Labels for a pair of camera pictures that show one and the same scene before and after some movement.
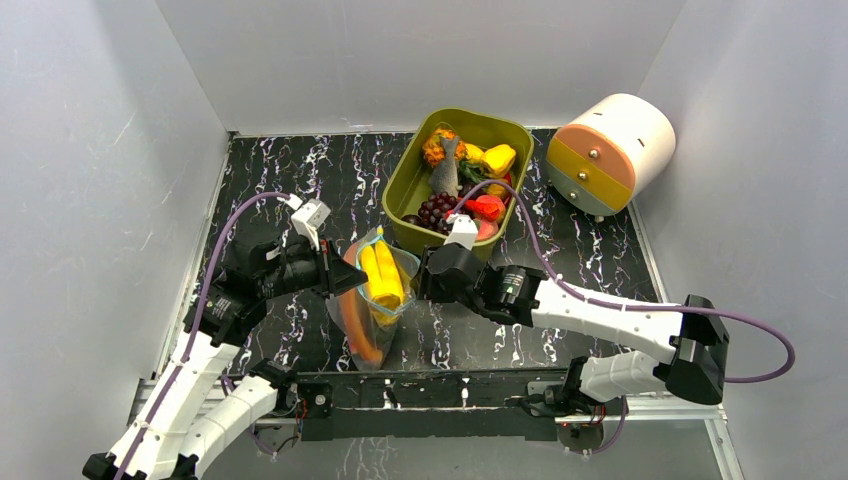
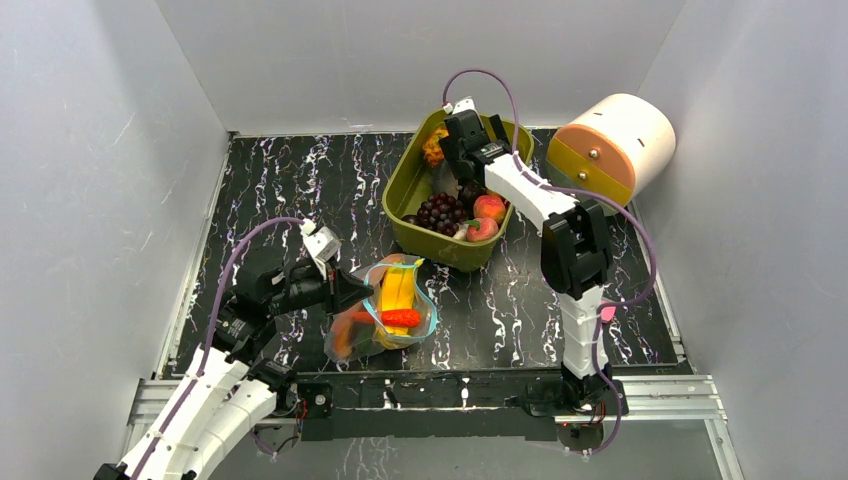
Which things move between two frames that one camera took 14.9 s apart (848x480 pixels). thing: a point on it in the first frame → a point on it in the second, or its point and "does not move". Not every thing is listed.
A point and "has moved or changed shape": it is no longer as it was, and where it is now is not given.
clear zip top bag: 366,316 has moved or changed shape
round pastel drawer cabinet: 610,153 does not move
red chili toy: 488,210 → 401,318
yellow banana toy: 384,280 has moved or changed shape
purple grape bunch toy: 433,211 does not move
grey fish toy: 445,176 does not move
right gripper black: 429,278 → 457,154
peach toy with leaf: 485,229 does not move
